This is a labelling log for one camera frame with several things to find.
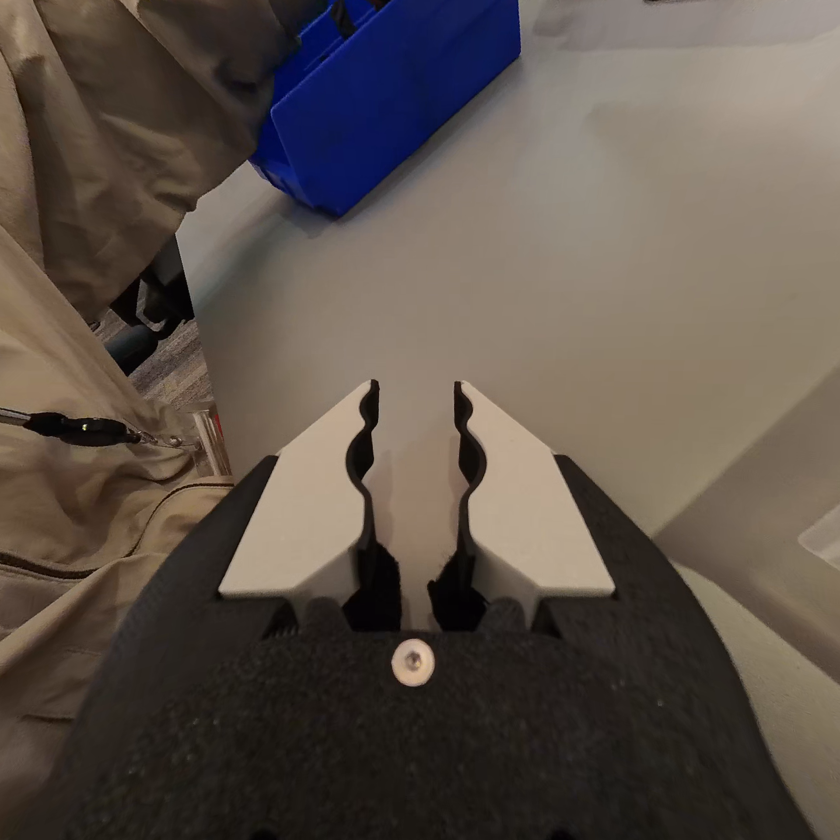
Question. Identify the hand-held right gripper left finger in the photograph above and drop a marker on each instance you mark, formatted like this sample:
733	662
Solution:
302	518

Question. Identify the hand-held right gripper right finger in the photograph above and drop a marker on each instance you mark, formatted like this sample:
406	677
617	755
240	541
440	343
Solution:
531	518

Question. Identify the blue plastic bin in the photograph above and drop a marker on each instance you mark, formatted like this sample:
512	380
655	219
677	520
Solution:
394	118

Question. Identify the person's left forearm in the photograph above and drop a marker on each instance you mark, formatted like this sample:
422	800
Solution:
131	118

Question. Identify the clear badge holder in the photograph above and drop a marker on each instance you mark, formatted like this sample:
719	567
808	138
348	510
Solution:
213	439

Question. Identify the black office chair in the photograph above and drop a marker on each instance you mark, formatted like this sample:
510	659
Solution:
154	295

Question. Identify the black bin divider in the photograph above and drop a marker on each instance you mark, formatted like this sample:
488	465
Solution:
358	13

